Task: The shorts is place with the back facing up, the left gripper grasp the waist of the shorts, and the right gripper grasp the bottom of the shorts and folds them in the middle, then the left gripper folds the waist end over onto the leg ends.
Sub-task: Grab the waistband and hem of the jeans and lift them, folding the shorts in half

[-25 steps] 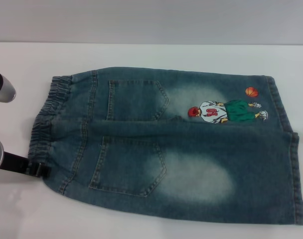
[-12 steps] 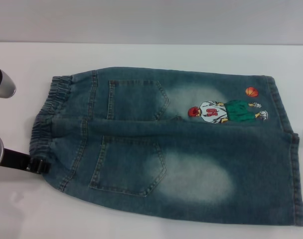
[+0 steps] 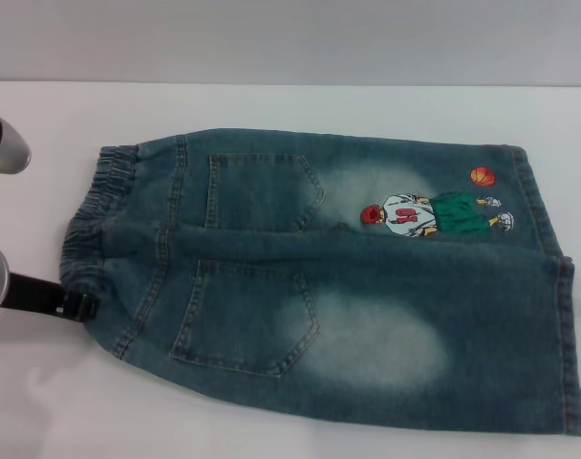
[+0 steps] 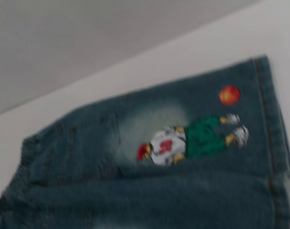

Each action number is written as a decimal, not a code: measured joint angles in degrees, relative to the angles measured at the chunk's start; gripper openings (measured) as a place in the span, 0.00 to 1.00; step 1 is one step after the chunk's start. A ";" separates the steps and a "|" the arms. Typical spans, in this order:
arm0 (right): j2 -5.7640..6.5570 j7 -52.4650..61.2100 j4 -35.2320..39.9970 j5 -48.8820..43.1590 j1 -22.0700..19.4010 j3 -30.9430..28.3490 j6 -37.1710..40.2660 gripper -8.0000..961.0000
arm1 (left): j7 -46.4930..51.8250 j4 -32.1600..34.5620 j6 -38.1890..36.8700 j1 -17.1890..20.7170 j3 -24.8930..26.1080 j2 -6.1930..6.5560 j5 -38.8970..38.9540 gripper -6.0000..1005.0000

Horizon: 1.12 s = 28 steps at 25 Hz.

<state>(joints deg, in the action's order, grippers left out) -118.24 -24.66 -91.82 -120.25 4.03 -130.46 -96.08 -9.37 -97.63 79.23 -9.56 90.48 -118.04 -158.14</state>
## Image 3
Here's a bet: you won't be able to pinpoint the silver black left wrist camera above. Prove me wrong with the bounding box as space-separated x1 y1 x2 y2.
0 109 32 174

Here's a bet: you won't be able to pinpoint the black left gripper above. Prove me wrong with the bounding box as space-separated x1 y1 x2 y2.
0 271 102 322

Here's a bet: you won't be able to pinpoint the blue denim jeans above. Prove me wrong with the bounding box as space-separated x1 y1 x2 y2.
60 126 581 436

